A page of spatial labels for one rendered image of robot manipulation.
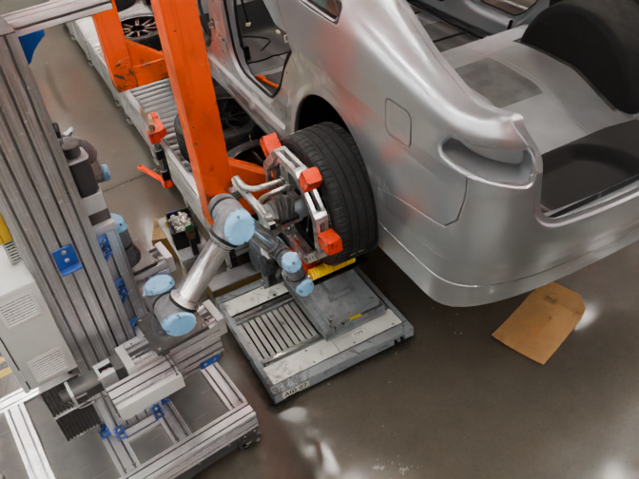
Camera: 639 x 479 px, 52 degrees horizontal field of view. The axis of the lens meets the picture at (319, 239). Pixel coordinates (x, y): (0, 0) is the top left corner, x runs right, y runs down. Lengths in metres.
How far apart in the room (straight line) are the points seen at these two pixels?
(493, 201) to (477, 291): 0.47
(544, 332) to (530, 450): 0.73
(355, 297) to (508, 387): 0.89
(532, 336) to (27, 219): 2.52
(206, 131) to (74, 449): 1.58
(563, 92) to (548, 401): 1.57
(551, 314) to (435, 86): 1.87
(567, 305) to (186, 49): 2.39
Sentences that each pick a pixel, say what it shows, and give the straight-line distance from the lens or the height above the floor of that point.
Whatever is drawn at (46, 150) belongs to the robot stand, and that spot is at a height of 1.65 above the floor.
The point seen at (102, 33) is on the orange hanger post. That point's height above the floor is 0.98.
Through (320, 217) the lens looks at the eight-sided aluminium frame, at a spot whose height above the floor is 0.96.
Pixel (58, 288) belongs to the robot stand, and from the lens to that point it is 2.56.
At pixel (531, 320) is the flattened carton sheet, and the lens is 3.73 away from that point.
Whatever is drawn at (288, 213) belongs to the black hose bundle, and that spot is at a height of 1.00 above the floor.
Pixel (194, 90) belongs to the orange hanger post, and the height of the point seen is 1.33.
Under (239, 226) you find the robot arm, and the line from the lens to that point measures 2.28.
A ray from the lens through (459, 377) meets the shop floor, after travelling 3.44.
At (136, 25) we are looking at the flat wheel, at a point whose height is 0.48.
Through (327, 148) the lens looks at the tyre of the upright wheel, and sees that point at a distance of 2.89.
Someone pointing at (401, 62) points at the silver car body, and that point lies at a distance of 2.40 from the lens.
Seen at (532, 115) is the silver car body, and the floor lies 0.98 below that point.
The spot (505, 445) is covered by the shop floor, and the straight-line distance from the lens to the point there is 3.24.
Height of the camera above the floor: 2.71
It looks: 40 degrees down
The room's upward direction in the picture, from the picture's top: 6 degrees counter-clockwise
